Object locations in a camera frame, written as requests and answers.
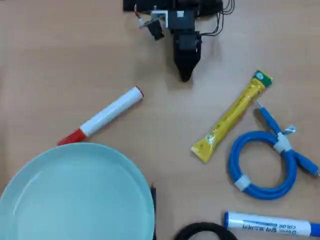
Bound thin black robot wires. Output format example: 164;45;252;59
199;0;236;37

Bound white marker with red cap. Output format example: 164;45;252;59
56;86;145;147

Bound black cable loop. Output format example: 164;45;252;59
172;221;238;240

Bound white marker with blue cap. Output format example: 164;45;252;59
223;211;320;238

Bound yellow coffee stick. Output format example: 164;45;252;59
190;69;274;164

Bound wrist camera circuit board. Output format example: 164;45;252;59
139;9;169;42

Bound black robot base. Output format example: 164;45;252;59
123;0;223;13

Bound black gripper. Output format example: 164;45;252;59
171;29;203;83

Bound coiled blue usb cable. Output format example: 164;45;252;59
228;99;320;201

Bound light blue plate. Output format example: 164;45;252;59
0;142;156;240

